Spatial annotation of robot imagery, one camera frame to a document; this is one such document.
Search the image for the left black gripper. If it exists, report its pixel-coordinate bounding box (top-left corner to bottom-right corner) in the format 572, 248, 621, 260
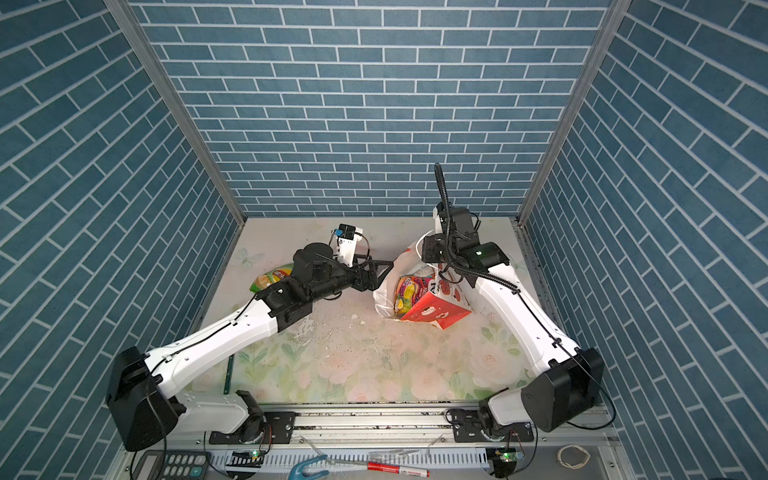
307, 252, 394, 305

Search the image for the red white paper bag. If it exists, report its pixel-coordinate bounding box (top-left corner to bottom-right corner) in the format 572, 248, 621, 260
373, 231, 472, 330

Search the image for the green chips bag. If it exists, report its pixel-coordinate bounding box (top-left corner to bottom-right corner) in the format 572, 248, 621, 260
249, 263, 294, 293

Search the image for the fruit candy bag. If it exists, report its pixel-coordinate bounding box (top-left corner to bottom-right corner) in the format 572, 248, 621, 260
393, 275, 434, 318

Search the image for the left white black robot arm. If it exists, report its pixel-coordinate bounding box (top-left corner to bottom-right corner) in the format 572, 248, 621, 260
105, 243, 394, 452

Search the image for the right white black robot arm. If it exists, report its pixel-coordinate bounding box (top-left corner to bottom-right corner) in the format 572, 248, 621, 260
420, 201, 604, 437

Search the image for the red marker pen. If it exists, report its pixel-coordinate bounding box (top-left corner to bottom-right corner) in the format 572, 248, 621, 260
366, 462, 430, 478

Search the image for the black calculator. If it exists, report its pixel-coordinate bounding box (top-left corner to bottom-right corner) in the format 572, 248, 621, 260
131, 450, 211, 480

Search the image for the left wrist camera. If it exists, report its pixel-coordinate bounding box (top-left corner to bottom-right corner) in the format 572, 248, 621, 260
334, 224, 363, 267

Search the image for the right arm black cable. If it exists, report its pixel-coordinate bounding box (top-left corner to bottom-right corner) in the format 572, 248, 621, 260
433, 161, 618, 431

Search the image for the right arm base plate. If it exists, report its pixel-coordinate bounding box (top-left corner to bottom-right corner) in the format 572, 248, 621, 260
443, 408, 535, 443

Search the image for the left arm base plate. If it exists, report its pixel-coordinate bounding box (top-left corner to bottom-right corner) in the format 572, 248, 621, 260
208, 411, 297, 445

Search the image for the white cable duct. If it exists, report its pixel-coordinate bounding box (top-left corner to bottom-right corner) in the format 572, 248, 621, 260
209, 447, 490, 473

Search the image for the aluminium rail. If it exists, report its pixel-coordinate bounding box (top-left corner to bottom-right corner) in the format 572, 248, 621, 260
119, 403, 619, 451

